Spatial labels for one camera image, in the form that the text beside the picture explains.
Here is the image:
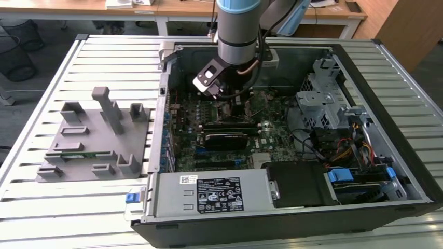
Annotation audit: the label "CPU socket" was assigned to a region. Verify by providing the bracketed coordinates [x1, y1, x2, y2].
[213, 100, 252, 123]

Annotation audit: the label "RAM slot white clips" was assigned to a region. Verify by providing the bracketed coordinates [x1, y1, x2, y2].
[202, 128, 261, 133]
[201, 123, 261, 128]

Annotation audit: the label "green motherboard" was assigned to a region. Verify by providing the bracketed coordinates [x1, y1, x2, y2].
[165, 88, 303, 173]

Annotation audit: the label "silver metal drive cage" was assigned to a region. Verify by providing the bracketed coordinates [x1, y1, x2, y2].
[293, 57, 351, 130]

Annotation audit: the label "black graphics card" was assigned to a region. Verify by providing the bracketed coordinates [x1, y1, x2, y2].
[201, 133, 249, 152]

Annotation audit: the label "silver finned heatsink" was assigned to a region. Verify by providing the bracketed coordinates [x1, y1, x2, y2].
[250, 152, 273, 167]

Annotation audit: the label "black expansion slot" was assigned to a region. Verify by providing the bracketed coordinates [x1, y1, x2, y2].
[193, 161, 236, 170]

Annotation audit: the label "black plastic shroud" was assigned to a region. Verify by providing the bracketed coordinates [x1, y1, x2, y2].
[261, 160, 339, 210]

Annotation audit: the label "black office chair base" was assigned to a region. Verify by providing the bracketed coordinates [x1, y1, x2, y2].
[93, 20, 142, 35]

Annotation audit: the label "blue disk carrier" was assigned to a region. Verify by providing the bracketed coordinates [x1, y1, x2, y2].
[327, 168, 355, 185]

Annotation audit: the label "grey parts rack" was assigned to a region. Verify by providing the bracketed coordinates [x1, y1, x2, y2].
[34, 86, 153, 184]

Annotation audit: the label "silver power supply unit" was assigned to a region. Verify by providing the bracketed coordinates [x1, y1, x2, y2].
[146, 171, 280, 224]

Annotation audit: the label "green RAM stick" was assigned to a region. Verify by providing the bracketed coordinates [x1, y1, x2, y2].
[45, 151, 98, 159]

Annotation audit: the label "brown wooden cabinet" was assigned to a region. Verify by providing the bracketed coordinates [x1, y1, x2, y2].
[352, 0, 443, 74]

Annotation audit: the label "black disk drive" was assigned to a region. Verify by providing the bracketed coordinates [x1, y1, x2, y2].
[329, 181, 388, 204]

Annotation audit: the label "black open PC case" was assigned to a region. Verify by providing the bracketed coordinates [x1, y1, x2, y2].
[129, 40, 439, 249]

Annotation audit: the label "black mesh wastebasket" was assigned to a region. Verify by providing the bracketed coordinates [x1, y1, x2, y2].
[0, 35, 38, 82]
[0, 18, 45, 52]

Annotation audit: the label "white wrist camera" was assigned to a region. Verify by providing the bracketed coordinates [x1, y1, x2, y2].
[192, 58, 230, 101]

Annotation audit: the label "grey case release handle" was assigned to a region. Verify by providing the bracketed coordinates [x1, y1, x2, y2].
[157, 43, 176, 71]

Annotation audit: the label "orange yellow wire bundle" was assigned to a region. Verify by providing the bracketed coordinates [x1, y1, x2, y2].
[324, 121, 380, 169]

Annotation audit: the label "silver power supply handle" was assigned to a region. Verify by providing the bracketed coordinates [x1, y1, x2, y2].
[268, 180, 281, 201]

